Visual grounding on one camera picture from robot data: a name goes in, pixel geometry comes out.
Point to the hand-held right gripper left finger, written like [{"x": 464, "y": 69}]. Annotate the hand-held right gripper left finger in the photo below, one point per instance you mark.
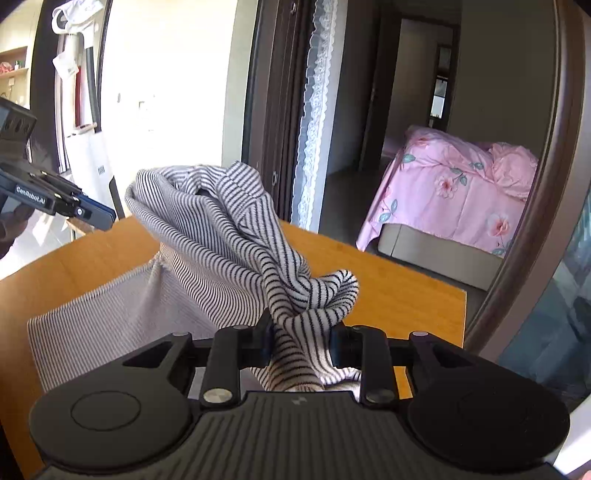
[{"x": 258, "y": 345}]

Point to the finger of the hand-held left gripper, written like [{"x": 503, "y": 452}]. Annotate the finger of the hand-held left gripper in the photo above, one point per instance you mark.
[{"x": 94, "y": 216}]

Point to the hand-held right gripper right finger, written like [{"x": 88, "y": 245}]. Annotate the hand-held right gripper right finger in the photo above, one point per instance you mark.
[{"x": 344, "y": 347}]

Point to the black white striped garment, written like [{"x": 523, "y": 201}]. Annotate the black white striped garment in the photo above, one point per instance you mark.
[{"x": 207, "y": 258}]

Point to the grey bed base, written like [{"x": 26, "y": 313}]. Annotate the grey bed base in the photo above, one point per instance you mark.
[{"x": 434, "y": 258}]

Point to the white paper tag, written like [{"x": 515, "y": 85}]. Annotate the white paper tag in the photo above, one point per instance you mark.
[{"x": 65, "y": 65}]

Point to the pink floral duvet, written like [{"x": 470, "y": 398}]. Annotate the pink floral duvet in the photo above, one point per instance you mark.
[{"x": 443, "y": 189}]

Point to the white lace curtain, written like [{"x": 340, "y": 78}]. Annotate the white lace curtain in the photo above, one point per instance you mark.
[{"x": 316, "y": 115}]

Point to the wall shelf with small things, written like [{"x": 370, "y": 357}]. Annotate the wall shelf with small things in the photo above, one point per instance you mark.
[{"x": 14, "y": 67}]

